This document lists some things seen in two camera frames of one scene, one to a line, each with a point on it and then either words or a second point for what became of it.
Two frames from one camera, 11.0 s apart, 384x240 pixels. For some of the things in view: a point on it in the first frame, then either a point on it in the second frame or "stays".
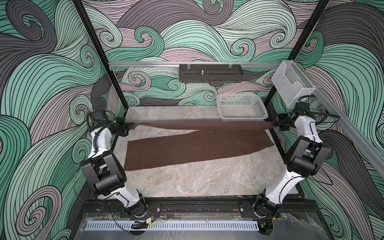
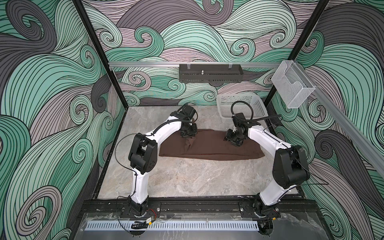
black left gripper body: [119, 128] -> [190, 131]
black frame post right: [301, 43] stays
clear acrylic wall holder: [293, 84] stays
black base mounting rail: [171, 206] stays
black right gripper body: [284, 122] -> [234, 137]
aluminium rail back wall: [170, 64] stays
